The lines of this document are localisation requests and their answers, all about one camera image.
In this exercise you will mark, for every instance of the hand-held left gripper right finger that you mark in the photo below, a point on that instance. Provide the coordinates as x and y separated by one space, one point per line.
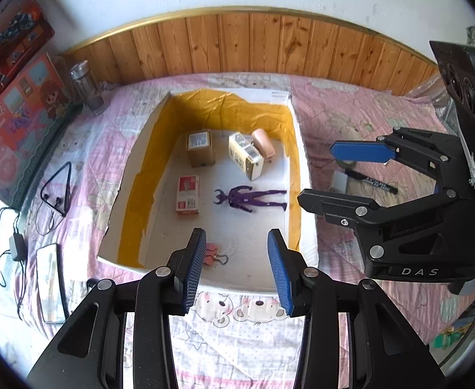
282 275

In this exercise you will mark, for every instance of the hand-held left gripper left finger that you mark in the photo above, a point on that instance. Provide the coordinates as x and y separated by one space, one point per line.
191 275

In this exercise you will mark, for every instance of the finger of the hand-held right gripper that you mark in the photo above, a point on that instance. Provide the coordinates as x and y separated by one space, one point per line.
330 206
359 152

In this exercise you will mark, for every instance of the pink binder clip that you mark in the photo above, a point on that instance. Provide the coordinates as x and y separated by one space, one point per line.
211 251

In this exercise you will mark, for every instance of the marker pen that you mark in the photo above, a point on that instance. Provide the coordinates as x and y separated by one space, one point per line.
373 182

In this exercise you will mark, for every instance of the white foam box yellow lining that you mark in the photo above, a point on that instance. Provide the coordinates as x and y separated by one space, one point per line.
241 231

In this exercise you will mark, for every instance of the red white staple box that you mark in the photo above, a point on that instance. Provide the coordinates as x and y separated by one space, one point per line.
187 198

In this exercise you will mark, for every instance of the purple toy figure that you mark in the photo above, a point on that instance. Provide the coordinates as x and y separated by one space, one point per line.
241 196

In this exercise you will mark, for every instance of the cream yellow small box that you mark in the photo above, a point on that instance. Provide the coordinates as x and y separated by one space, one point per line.
241 162

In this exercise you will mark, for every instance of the green tape roll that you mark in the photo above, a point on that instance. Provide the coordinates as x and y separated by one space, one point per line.
349 165

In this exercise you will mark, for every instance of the grey white small box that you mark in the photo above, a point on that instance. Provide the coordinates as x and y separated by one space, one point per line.
338 181

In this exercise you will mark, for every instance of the bubble wrap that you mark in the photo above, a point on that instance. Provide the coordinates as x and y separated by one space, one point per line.
436 97

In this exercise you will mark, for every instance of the pink stapler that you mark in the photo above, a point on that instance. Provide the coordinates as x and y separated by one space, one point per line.
264 142

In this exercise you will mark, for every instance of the small brown cardboard box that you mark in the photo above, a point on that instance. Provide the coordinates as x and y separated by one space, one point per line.
201 154

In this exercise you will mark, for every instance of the mirror tablet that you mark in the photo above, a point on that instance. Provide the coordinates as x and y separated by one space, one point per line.
51 283

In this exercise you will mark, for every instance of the black neckband earphones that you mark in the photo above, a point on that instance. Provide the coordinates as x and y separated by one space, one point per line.
58 201

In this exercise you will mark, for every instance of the wooden headboard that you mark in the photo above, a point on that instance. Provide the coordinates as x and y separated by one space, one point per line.
241 40

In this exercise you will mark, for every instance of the pink bear printed blanket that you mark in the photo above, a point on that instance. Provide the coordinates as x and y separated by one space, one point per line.
79 150

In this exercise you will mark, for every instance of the green yellow packet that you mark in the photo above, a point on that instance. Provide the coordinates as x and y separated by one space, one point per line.
450 334

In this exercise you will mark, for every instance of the pink red toy box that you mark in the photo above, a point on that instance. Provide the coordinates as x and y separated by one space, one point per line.
18 129

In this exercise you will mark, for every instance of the dark red toy box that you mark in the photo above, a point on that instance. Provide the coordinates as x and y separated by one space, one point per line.
14 32

